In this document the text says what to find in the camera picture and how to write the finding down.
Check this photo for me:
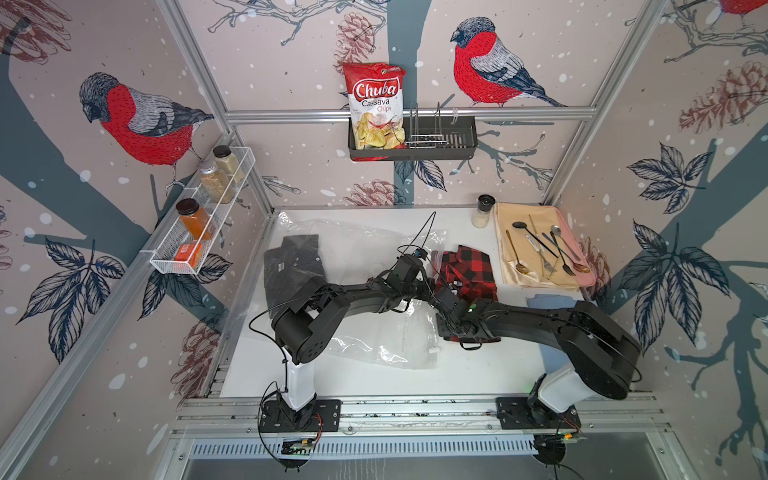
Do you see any clear acrylic wall shelf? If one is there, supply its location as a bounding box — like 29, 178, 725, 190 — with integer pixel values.
150, 145, 255, 276

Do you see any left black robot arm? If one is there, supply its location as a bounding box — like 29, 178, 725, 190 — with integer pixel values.
271, 247, 434, 413

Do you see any Chuba cassava chips bag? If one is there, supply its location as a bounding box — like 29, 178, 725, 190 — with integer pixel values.
342, 63, 407, 161

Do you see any spice jar black lid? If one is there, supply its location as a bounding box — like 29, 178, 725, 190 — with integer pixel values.
213, 145, 245, 184

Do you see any beige cloth napkin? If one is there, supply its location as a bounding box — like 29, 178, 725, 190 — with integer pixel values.
493, 203, 596, 291

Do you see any spice jar silver lid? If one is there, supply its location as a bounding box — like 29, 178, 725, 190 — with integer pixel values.
198, 159, 234, 204

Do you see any gold spoon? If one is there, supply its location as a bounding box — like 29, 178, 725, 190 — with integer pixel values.
505, 230, 530, 275

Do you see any folded blue cloth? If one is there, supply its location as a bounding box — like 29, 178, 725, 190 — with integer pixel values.
526, 294, 577, 374

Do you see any black ladle spoon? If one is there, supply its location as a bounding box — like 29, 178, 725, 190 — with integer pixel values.
512, 221, 557, 257

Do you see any iridescent spoon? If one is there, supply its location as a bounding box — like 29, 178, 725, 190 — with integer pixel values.
551, 225, 591, 273

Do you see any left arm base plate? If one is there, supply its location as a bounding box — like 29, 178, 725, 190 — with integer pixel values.
259, 395, 342, 433

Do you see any red black plaid cloth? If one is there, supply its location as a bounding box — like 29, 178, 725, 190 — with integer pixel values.
434, 245, 499, 349

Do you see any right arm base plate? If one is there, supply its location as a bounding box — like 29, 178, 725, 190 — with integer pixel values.
494, 396, 581, 430

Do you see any clear plastic vacuum bag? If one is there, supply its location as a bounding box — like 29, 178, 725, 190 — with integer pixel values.
271, 242, 436, 365

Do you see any white handled fork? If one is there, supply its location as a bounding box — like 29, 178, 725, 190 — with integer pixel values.
526, 234, 556, 276

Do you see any glass shaker black lid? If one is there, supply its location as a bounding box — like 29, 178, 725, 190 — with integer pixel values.
471, 194, 496, 229

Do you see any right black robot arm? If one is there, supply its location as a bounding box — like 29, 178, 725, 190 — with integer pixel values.
429, 288, 641, 426

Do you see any small orange box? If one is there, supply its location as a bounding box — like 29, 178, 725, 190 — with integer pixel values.
174, 242, 204, 268

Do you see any dark grey striped shirt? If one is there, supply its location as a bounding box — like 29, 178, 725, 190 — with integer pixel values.
263, 234, 325, 318

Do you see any black wire wall basket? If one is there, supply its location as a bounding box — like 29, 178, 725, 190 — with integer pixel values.
347, 106, 478, 162

